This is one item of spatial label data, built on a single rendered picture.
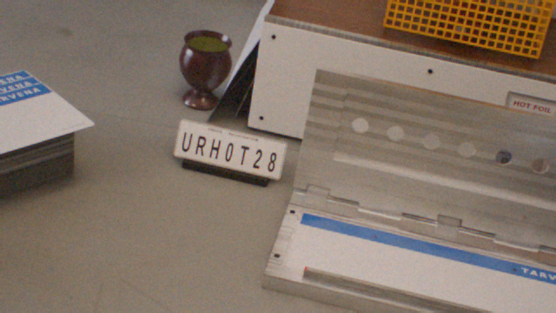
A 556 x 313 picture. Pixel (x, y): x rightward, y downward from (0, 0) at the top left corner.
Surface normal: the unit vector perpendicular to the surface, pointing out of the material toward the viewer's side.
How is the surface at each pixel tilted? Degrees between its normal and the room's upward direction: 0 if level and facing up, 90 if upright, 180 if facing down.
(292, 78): 90
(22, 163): 90
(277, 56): 90
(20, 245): 0
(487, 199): 79
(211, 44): 0
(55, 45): 0
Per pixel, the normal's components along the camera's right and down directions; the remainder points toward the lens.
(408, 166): -0.17, 0.33
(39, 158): 0.67, 0.47
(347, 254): 0.15, -0.84
